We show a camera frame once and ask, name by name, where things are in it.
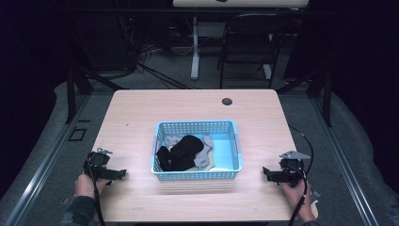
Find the person's left hand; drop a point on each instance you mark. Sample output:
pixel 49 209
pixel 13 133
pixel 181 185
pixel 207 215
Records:
pixel 84 186

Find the light blue plastic basket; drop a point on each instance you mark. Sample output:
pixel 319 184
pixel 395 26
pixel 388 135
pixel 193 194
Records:
pixel 226 150

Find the white desk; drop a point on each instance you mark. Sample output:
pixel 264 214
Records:
pixel 238 3

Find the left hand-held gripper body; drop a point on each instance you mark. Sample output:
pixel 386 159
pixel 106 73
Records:
pixel 95 161

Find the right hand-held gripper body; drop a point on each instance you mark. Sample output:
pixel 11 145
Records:
pixel 291 169

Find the black sock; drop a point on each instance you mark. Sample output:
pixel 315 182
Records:
pixel 185 153

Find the black table grommet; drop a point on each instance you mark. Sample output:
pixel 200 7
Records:
pixel 226 101

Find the black metal frame post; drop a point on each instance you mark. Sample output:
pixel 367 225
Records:
pixel 71 94
pixel 327 100

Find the black folding chair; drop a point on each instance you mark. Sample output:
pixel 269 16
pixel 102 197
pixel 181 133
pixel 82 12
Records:
pixel 251 37

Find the person's right hand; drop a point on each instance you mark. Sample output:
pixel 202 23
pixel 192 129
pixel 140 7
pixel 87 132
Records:
pixel 298 201

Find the light grey sock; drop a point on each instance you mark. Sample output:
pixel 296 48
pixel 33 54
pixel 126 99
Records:
pixel 172 141

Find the aluminium floor rail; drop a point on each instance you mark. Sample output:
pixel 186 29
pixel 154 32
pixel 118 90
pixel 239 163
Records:
pixel 47 160
pixel 342 157

